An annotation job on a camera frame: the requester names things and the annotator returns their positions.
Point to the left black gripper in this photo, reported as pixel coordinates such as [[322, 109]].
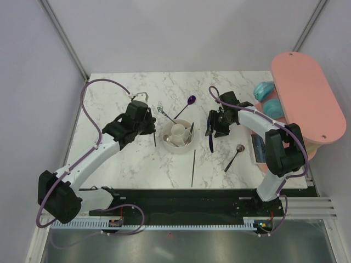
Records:
[[151, 129]]

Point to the white round divided container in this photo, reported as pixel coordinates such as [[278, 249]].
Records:
[[178, 134]]

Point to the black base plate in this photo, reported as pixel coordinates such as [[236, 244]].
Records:
[[234, 202]]

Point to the dark chopstick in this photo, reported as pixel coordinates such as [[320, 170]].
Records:
[[193, 168]]

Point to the pink oval shelf top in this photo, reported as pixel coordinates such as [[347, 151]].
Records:
[[307, 98]]

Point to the teal headphones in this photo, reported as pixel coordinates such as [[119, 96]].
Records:
[[272, 107]]

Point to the white slotted cable duct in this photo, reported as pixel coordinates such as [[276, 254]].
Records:
[[164, 223]]

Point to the copper bowl dark spoon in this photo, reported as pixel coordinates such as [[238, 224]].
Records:
[[240, 148]]

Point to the purple long-handled spoon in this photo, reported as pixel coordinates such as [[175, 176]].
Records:
[[191, 100]]

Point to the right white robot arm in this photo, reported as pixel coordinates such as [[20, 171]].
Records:
[[285, 153]]

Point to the silver small spoon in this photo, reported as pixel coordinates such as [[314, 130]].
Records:
[[166, 138]]

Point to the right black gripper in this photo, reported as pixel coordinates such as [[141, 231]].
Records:
[[213, 125]]

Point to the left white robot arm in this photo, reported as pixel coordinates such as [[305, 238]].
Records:
[[60, 194]]

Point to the blue plastic knife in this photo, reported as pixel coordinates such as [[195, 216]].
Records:
[[210, 139]]

